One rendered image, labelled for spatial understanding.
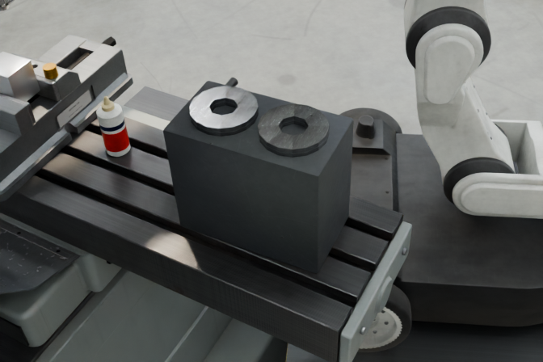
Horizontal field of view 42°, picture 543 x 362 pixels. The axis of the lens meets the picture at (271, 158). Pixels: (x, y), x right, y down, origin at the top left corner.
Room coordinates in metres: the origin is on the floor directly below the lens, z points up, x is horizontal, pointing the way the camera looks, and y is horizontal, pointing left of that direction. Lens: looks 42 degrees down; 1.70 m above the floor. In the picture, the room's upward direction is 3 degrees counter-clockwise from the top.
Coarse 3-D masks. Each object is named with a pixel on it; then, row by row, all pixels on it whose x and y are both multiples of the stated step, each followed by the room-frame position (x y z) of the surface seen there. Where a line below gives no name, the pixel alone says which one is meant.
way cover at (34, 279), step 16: (0, 224) 0.80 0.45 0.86; (0, 240) 0.75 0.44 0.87; (16, 240) 0.76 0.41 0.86; (32, 240) 0.76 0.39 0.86; (0, 256) 0.71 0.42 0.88; (16, 256) 0.72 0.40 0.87; (32, 256) 0.72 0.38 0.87; (48, 256) 0.72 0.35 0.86; (64, 256) 0.72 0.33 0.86; (80, 256) 0.72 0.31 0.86; (0, 272) 0.67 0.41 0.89; (16, 272) 0.68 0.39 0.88; (32, 272) 0.68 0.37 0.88; (48, 272) 0.68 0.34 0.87; (0, 288) 0.61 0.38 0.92; (16, 288) 0.63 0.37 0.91; (32, 288) 0.64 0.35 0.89
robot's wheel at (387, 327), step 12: (396, 288) 0.84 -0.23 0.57; (396, 300) 0.81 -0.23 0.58; (408, 300) 0.84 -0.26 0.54; (384, 312) 0.82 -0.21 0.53; (396, 312) 0.80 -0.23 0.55; (408, 312) 0.81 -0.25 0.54; (372, 324) 0.83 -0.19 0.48; (384, 324) 0.82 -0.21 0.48; (396, 324) 0.80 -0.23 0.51; (408, 324) 0.80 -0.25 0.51; (372, 336) 0.82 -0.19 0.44; (384, 336) 0.81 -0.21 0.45; (396, 336) 0.80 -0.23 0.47; (360, 348) 0.81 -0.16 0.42; (372, 348) 0.81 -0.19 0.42; (384, 348) 0.80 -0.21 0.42
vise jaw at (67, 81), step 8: (24, 56) 1.03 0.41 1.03; (32, 64) 0.98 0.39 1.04; (40, 64) 0.98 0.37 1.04; (40, 72) 0.96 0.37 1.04; (64, 72) 0.96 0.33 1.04; (72, 72) 0.97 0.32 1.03; (40, 80) 0.94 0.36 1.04; (48, 80) 0.94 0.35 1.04; (56, 80) 0.94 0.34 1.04; (64, 80) 0.95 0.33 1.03; (72, 80) 0.96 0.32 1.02; (40, 88) 0.94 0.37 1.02; (48, 88) 0.93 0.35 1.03; (56, 88) 0.93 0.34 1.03; (64, 88) 0.94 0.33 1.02; (72, 88) 0.96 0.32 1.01; (48, 96) 0.93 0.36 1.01; (56, 96) 0.93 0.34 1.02; (64, 96) 0.94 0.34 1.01
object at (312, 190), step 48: (240, 96) 0.75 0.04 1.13; (192, 144) 0.68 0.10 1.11; (240, 144) 0.67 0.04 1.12; (288, 144) 0.65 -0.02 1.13; (336, 144) 0.66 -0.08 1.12; (192, 192) 0.69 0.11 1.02; (240, 192) 0.65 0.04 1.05; (288, 192) 0.62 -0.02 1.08; (336, 192) 0.66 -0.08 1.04; (240, 240) 0.66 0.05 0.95; (288, 240) 0.62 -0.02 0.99
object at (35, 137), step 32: (64, 64) 1.06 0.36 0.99; (96, 64) 1.03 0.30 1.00; (0, 96) 0.90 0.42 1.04; (96, 96) 1.00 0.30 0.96; (0, 128) 0.87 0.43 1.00; (32, 128) 0.87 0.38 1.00; (64, 128) 0.92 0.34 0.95; (0, 160) 0.81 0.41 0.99; (32, 160) 0.85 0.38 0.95; (0, 192) 0.78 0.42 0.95
